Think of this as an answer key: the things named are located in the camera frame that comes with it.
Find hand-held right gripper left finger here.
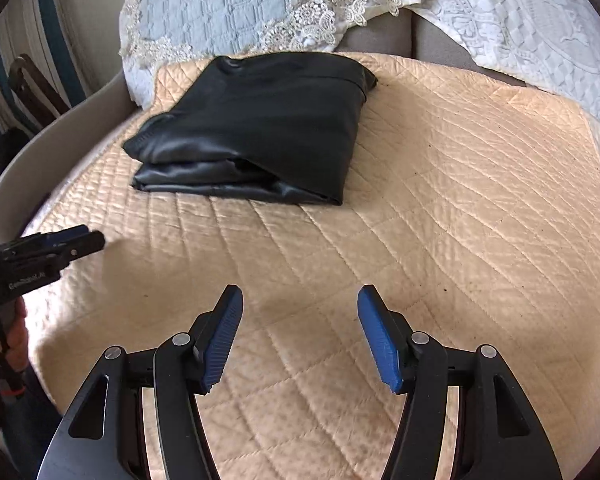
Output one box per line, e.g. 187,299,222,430
45,284,244,480

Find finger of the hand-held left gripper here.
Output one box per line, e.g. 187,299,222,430
55,231,106,262
40,225,90,245

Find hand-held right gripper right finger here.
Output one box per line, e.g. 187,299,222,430
356,284,563,480

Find black leather jacket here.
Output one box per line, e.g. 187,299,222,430
122,51,378,207

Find person's left hand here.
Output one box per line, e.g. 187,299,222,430
0,300,29,383

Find peach quilted blanket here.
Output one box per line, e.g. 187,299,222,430
22,50,600,480

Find dark folding chair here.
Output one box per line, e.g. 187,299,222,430
7,52,88,116

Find blue white striped panel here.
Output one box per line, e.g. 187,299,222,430
0,0,93,133

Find light blue quilted lace cover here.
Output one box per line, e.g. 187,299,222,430
117,0,431,111

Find white embossed cover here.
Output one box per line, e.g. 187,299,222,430
410,0,600,138

